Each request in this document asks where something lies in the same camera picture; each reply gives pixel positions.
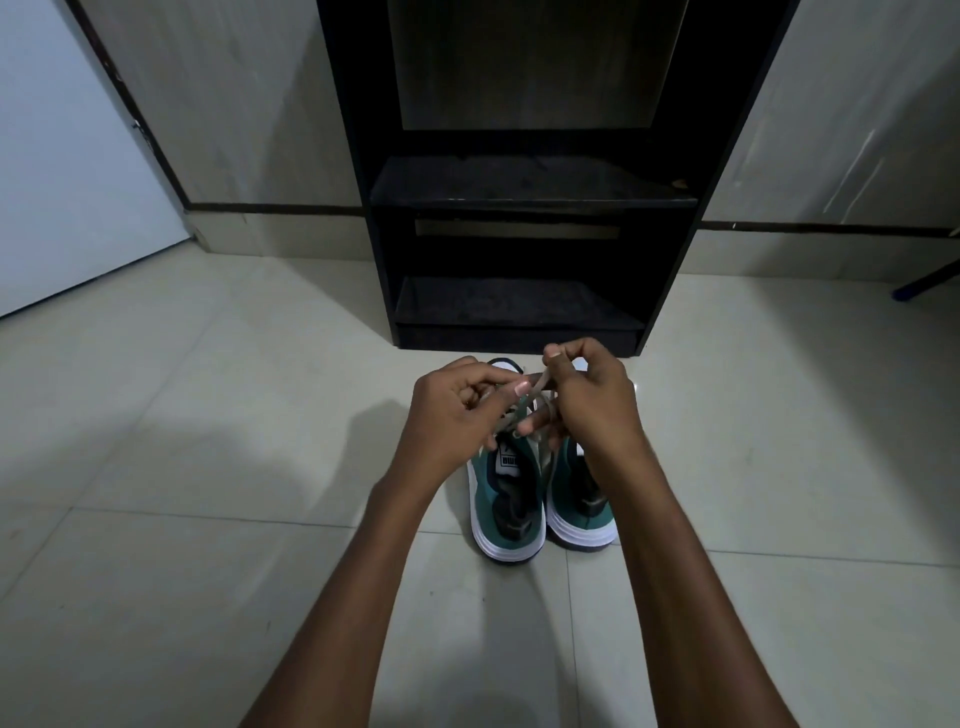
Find white door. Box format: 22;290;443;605
0;0;195;320

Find person's right hand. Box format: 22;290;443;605
517;337;654;485

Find green white sneaker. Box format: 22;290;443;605
466;356;562;565
545;358;621;554

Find person's right forearm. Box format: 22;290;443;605
592;442;800;728

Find dark door frame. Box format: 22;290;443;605
65;0;198;245

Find person's left hand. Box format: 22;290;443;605
401;356;538;493

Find black metal rack frame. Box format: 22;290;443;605
890;258;960;303

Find person's left forearm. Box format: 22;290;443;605
239;464;451;728

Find black wooden shoe rack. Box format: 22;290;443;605
316;0;800;360

